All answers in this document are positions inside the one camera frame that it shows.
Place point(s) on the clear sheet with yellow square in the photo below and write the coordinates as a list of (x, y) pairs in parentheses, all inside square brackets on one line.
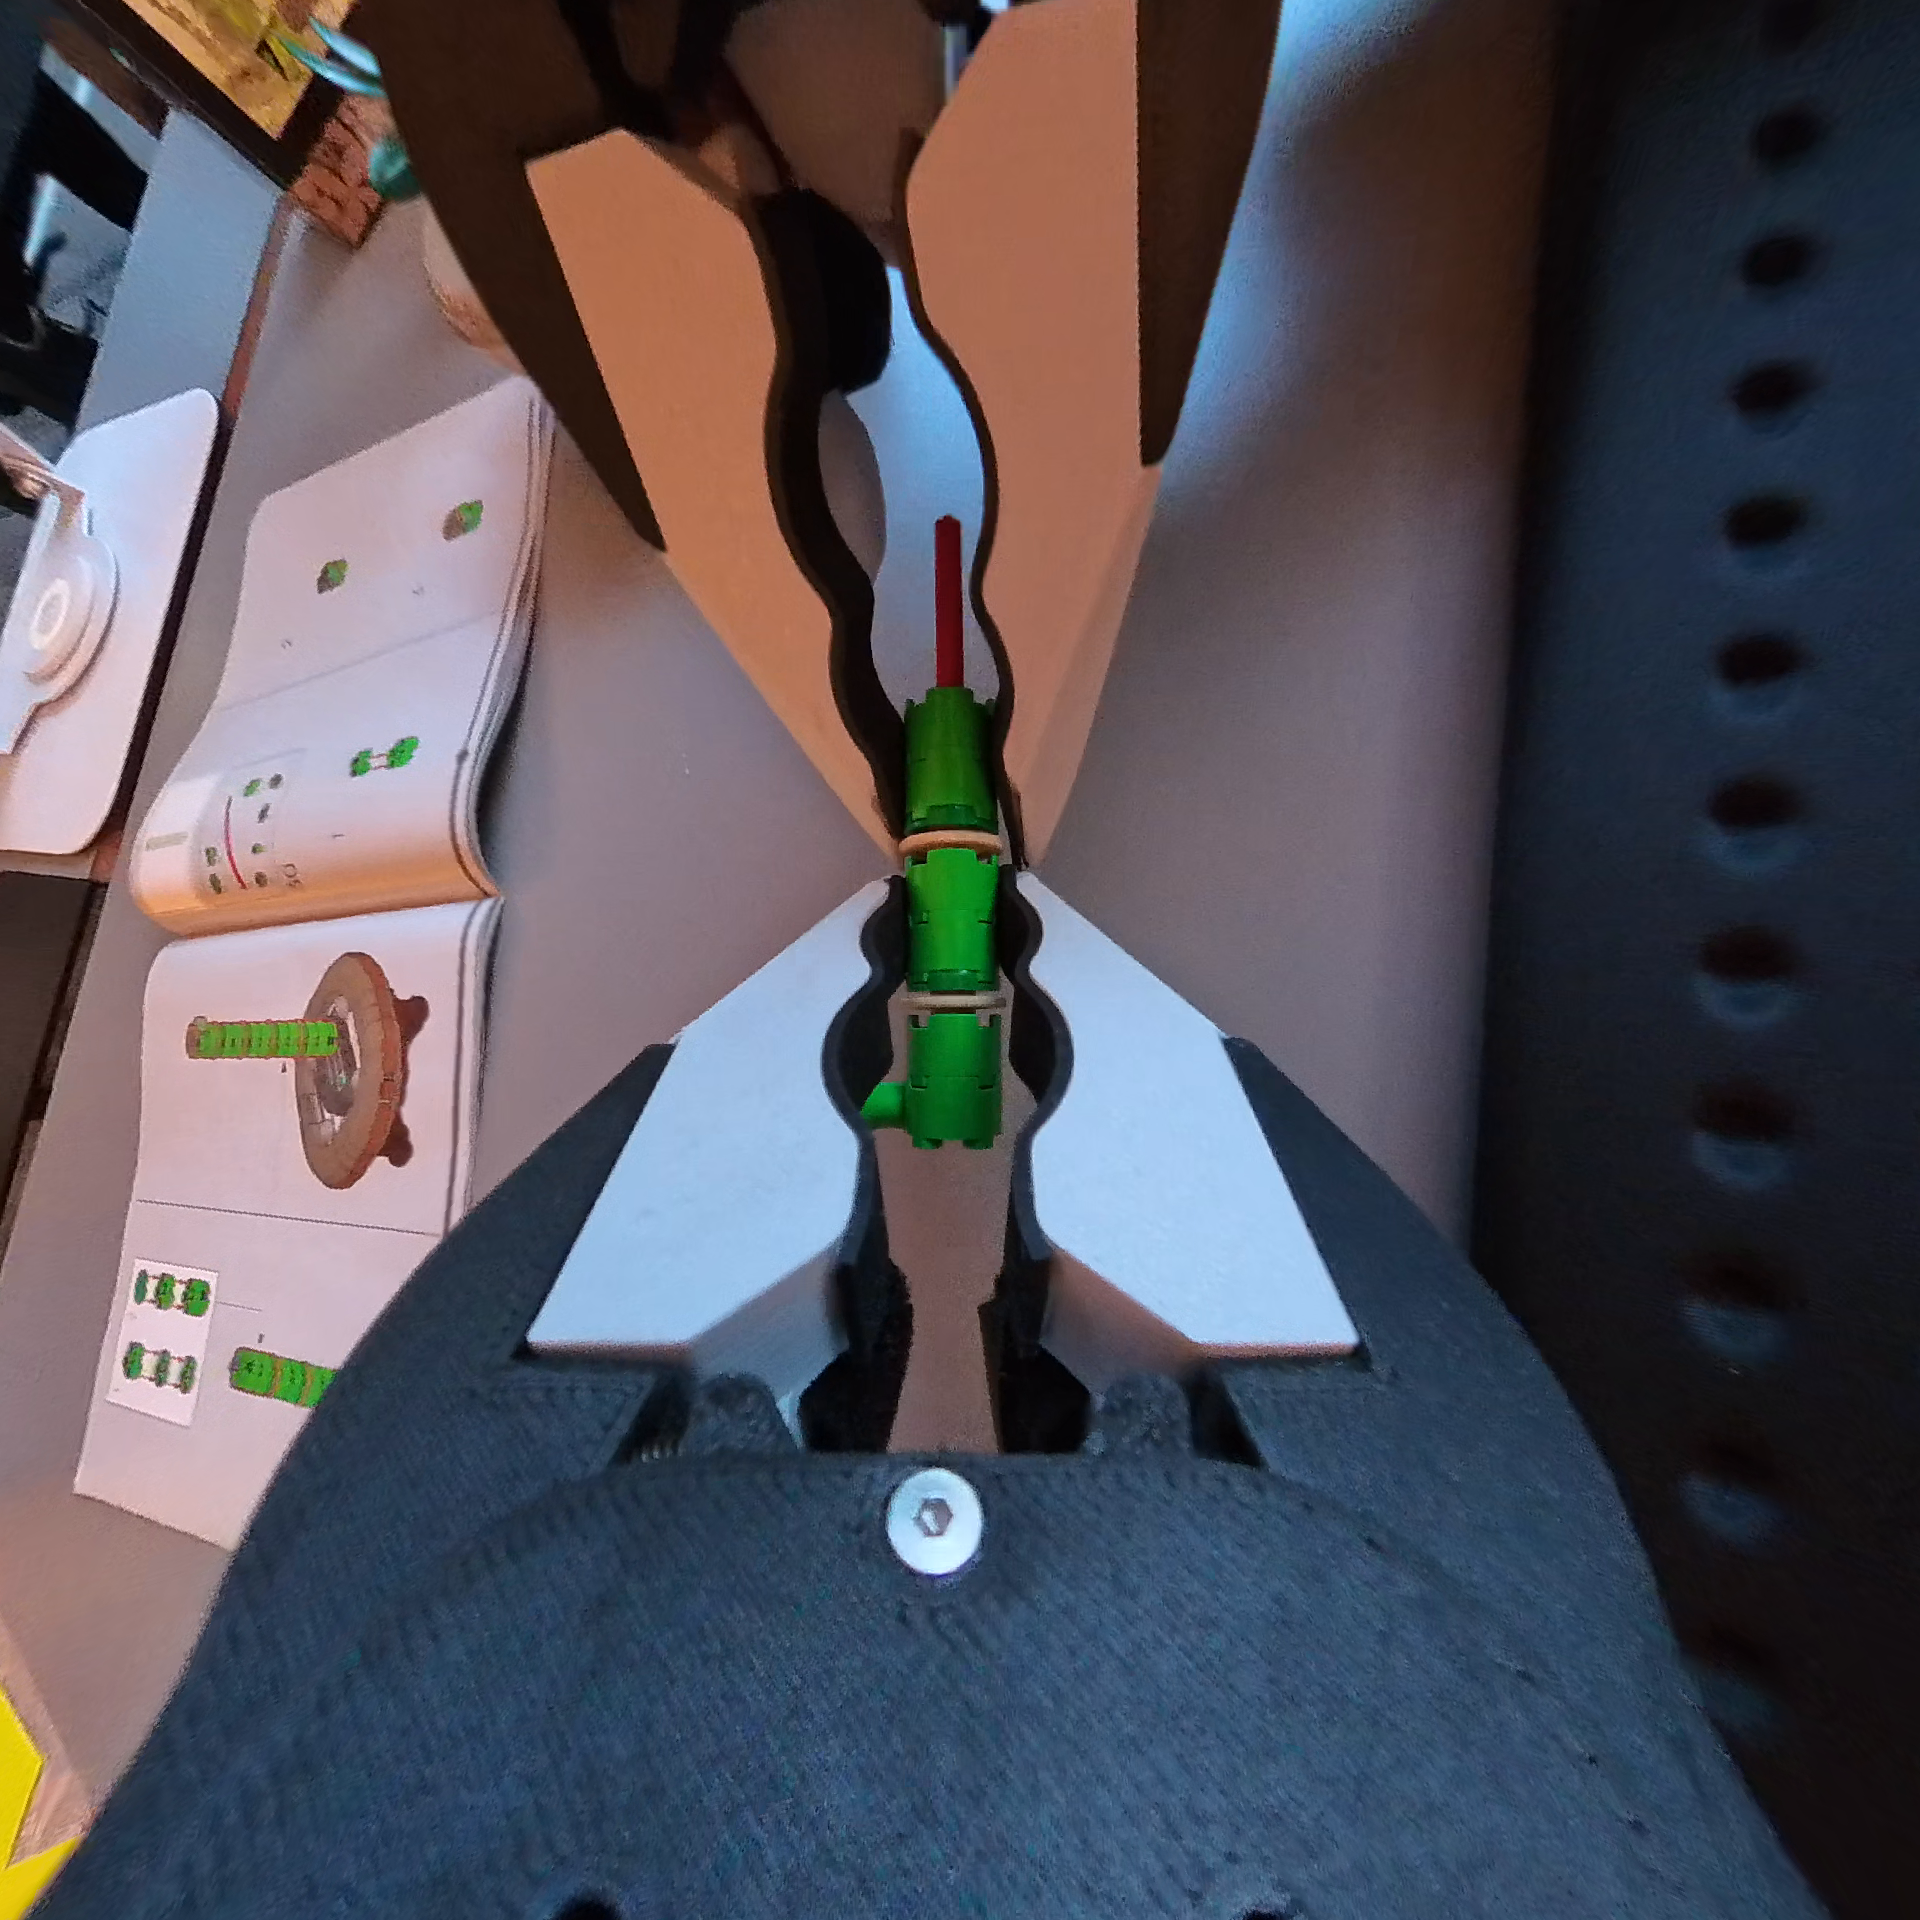
[(14, 1769)]

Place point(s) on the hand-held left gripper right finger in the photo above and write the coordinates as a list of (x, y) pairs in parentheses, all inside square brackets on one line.
[(1185, 1201)]

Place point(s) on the black toy set box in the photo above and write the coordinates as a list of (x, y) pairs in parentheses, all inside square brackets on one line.
[(225, 44)]

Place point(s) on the green sprig with leaves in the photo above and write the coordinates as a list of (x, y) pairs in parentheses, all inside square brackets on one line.
[(393, 164)]

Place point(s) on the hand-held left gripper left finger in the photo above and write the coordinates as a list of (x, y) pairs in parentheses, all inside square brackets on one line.
[(704, 1201)]

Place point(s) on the green bamboo stalk model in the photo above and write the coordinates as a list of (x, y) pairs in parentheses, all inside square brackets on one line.
[(950, 930)]

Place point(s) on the white document stand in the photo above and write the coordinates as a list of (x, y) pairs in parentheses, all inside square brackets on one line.
[(136, 599)]

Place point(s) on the tan round pot base model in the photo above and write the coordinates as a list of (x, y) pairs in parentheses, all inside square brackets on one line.
[(458, 299)]

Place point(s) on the grey desk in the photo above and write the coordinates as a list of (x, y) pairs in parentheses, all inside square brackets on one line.
[(1276, 749)]

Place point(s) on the open instruction booklet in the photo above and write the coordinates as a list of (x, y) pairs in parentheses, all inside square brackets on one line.
[(299, 675)]

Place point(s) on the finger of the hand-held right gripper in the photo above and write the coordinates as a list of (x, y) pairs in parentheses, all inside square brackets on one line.
[(674, 375), (1066, 375)]

